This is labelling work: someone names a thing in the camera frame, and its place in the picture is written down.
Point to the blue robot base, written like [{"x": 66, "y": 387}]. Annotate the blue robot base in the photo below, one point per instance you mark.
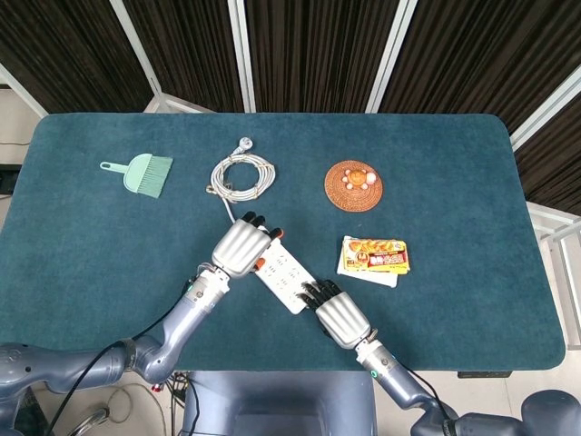
[{"x": 272, "y": 402}]

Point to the white power strip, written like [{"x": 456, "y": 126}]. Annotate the white power strip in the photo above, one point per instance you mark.
[{"x": 286, "y": 277}]

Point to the black desk control panel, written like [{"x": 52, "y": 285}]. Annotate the black desk control panel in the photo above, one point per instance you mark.
[{"x": 485, "y": 374}]

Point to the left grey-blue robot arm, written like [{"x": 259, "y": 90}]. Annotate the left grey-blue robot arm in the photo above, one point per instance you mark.
[{"x": 181, "y": 318}]

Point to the white metal rack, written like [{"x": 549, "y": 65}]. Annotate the white metal rack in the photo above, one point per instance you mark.
[{"x": 556, "y": 236}]

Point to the round woven rattan coaster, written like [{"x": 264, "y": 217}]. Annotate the round woven rattan coaster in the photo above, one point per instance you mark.
[{"x": 354, "y": 201}]

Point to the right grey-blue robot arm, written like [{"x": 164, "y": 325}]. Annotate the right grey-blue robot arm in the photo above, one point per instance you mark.
[{"x": 399, "y": 377}]

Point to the yellow curry food box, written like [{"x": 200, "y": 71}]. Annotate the yellow curry food box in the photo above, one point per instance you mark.
[{"x": 372, "y": 254}]

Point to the green bristle hand brush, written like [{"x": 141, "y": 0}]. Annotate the green bristle hand brush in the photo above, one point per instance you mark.
[{"x": 156, "y": 177}]

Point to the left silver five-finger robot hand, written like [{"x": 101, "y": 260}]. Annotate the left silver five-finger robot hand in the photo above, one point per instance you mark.
[{"x": 240, "y": 247}]

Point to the orange turtle toy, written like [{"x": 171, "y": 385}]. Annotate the orange turtle toy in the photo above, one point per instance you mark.
[{"x": 357, "y": 177}]

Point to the teal table cloth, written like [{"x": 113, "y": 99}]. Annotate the teal table cloth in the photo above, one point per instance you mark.
[{"x": 454, "y": 318}]

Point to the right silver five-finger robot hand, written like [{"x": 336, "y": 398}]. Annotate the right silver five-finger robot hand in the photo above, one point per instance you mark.
[{"x": 340, "y": 318}]

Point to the dark pleated curtain panel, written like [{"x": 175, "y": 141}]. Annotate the dark pleated curtain panel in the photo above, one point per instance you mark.
[
  {"x": 68, "y": 45},
  {"x": 318, "y": 45},
  {"x": 190, "y": 45},
  {"x": 490, "y": 45}
]

